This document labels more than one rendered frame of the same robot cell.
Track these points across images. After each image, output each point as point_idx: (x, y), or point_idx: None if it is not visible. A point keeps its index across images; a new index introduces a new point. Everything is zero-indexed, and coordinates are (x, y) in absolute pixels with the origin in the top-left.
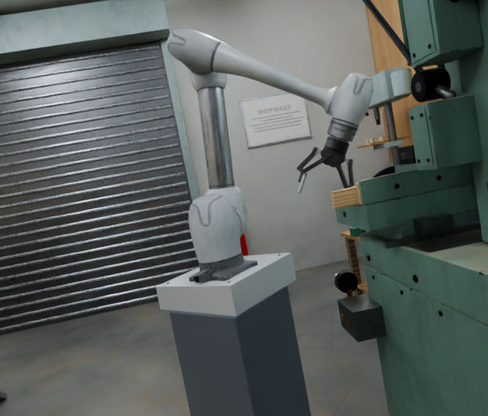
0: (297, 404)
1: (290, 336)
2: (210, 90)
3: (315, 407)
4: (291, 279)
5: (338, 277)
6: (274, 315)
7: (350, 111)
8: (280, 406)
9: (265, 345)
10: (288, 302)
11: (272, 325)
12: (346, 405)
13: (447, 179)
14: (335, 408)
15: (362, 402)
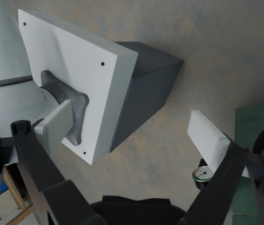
0: (168, 77)
1: (151, 80)
2: None
3: (180, 14)
4: (133, 64)
5: (196, 186)
6: (133, 103)
7: None
8: (157, 97)
9: (136, 114)
10: (140, 78)
11: (135, 106)
12: (207, 9)
13: None
14: (198, 15)
15: (222, 2)
